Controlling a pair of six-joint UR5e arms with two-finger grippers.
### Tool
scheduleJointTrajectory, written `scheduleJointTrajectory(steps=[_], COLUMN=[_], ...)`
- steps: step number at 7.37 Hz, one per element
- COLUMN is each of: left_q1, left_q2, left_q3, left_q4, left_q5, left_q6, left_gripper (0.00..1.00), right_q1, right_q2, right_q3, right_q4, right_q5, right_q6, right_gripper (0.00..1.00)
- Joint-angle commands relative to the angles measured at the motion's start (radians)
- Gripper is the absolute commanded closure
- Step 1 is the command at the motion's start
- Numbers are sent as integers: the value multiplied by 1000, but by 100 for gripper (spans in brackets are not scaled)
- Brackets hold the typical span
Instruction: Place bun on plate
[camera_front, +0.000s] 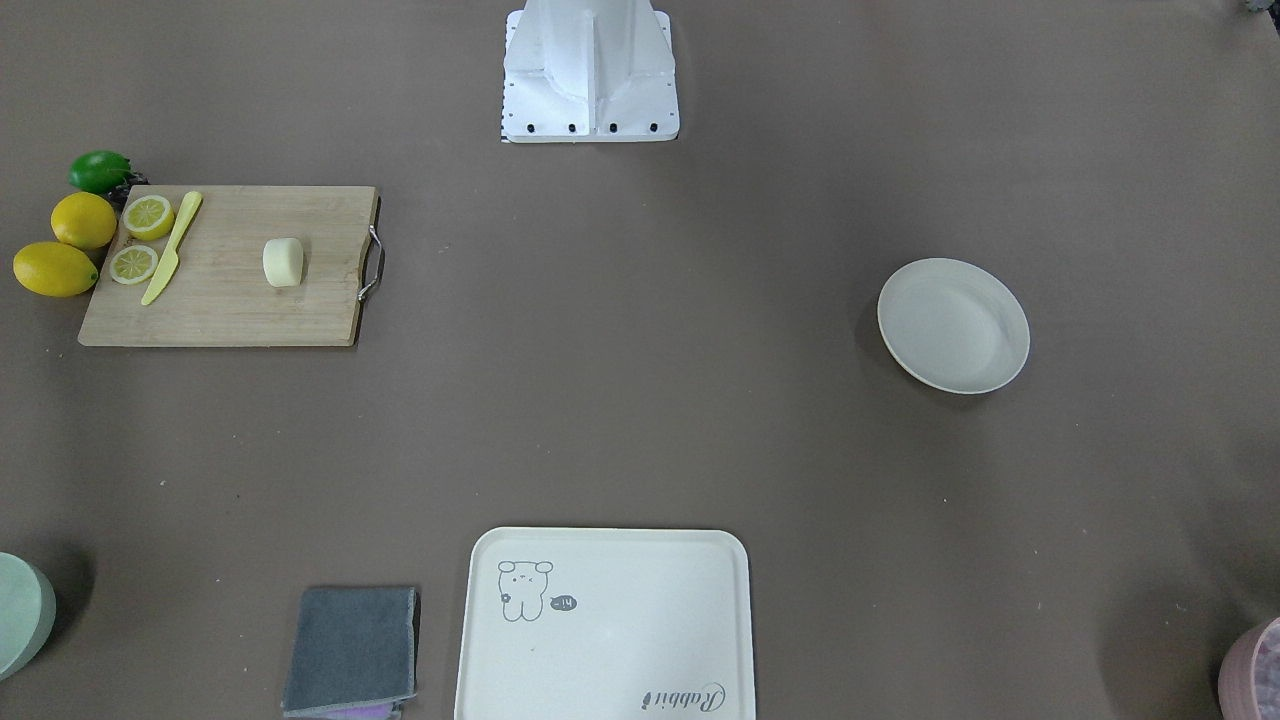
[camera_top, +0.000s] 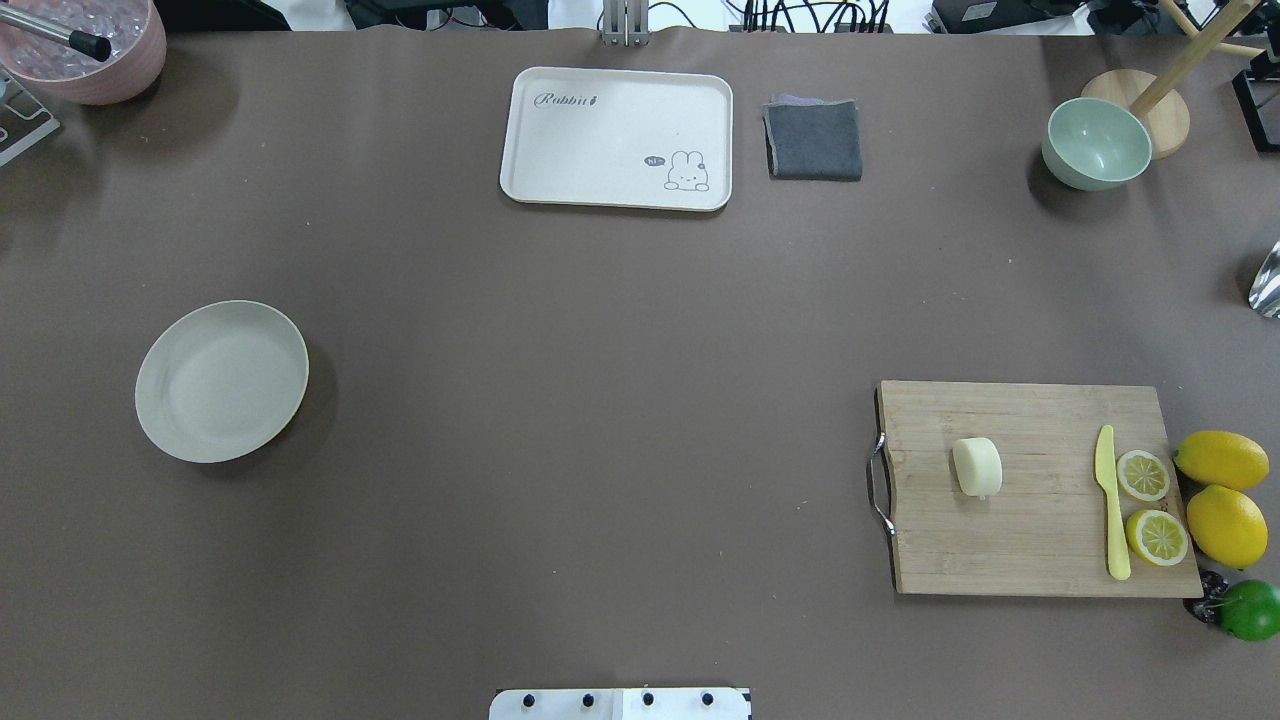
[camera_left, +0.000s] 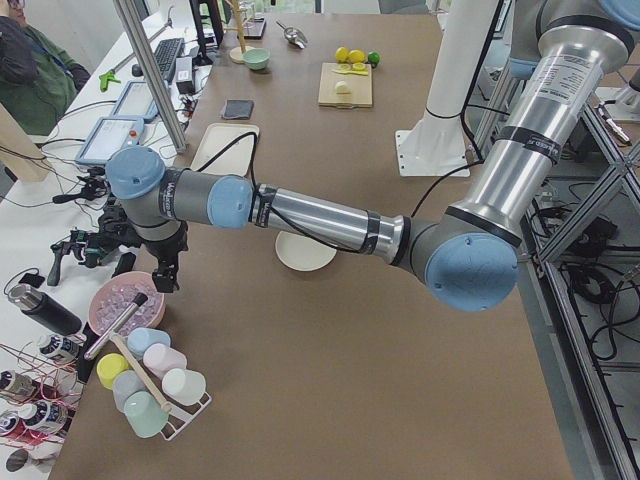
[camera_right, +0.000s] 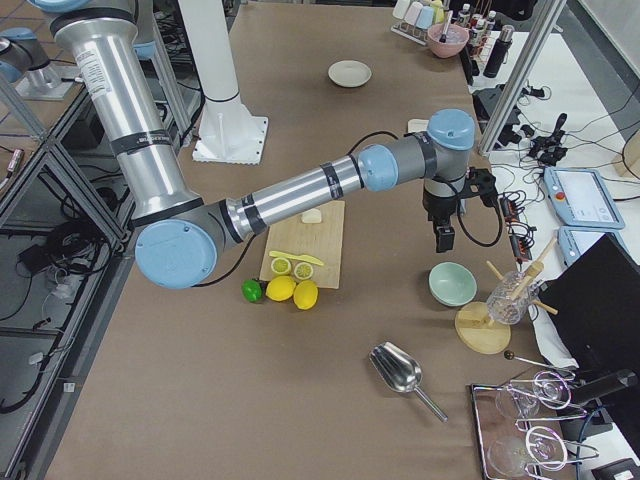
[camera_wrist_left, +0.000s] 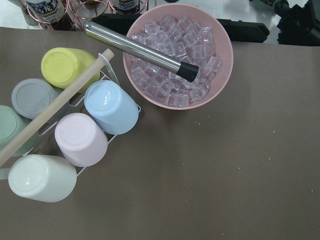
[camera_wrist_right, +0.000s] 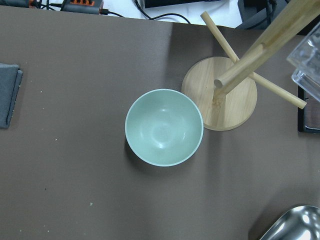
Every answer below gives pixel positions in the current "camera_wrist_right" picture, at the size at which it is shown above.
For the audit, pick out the wooden mug tree stand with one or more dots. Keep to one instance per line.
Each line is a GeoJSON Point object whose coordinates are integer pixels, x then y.
{"type": "Point", "coordinates": [224, 88]}

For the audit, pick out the clear plastic container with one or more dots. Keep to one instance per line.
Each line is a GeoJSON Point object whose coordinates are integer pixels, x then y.
{"type": "Point", "coordinates": [306, 59]}

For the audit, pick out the black framed board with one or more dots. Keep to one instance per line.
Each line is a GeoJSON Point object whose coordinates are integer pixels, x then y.
{"type": "Point", "coordinates": [308, 118]}

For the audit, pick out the stainless steel scoop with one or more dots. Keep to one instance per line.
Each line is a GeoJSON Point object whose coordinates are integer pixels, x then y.
{"type": "Point", "coordinates": [299, 223]}

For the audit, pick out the grey folded cloth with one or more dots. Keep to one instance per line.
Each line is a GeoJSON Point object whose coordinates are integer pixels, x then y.
{"type": "Point", "coordinates": [10, 80]}

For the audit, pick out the mint green bowl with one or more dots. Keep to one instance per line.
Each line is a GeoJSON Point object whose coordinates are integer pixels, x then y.
{"type": "Point", "coordinates": [164, 127]}

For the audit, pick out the grey orange USB hub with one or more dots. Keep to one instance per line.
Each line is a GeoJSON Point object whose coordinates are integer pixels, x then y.
{"type": "Point", "coordinates": [82, 6]}

